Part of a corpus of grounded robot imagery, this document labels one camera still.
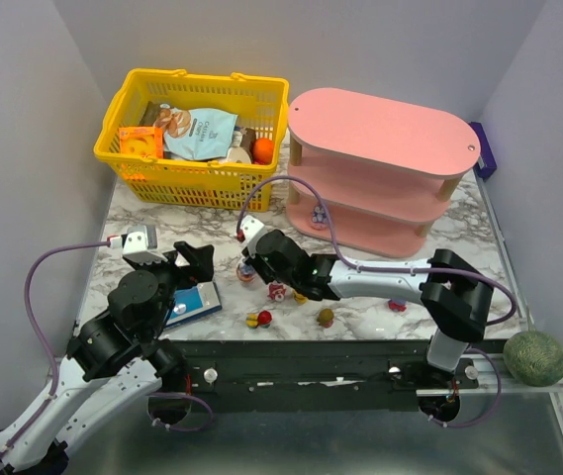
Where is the purple bunny cup toy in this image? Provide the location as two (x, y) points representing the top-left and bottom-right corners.
(235, 262), (256, 282)

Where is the purple bunny donut toy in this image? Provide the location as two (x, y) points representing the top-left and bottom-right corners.
(310, 205), (328, 231)

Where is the small purple bunny toy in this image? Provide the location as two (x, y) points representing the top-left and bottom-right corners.
(387, 299), (407, 312)

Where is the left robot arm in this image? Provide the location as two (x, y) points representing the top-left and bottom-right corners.
(0, 235), (214, 474)

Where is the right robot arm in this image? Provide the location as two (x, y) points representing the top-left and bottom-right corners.
(237, 225), (494, 372)

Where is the pink three-tier shelf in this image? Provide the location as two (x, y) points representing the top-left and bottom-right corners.
(286, 88), (480, 258)

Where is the purple box behind shelf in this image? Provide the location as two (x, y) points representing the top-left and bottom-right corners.
(469, 122), (498, 181)

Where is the blue boxed product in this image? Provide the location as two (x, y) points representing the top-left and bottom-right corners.
(165, 282), (223, 329)

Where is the pink bear toy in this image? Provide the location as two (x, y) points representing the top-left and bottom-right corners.
(268, 283), (287, 302)

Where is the yellow duck toy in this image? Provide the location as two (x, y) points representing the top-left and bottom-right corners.
(293, 292), (308, 305)

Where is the red yellow mushroom toy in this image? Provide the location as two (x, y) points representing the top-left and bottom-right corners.
(245, 311), (273, 329)

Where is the olive brown round toy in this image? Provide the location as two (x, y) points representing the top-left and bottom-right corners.
(317, 309), (334, 329)

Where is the orange fruit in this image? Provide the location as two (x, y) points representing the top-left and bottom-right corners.
(251, 138), (275, 165)

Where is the white round container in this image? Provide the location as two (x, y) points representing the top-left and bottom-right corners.
(220, 145), (252, 164)

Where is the light blue snack bag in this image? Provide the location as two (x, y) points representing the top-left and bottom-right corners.
(154, 104), (237, 161)

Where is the orange snack box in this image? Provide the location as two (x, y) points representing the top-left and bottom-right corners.
(119, 126), (163, 159)

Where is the yellow plastic shopping basket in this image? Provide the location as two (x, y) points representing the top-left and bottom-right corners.
(93, 68), (289, 212)

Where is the dark brown packet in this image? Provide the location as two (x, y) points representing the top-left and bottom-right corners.
(139, 102), (161, 127)

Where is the green textured ball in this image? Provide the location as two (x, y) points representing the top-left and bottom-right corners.
(503, 331), (563, 387)

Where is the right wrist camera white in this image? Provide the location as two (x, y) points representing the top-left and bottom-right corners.
(236, 215), (266, 245)

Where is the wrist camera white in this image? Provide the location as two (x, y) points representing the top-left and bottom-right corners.
(107, 225), (167, 269)
(236, 215), (266, 245)

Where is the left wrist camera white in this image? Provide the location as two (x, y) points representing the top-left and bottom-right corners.
(107, 225), (167, 269)

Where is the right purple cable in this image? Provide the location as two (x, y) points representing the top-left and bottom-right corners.
(237, 176), (518, 328)

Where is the black mounting rail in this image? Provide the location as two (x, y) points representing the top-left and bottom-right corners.
(159, 340), (478, 413)

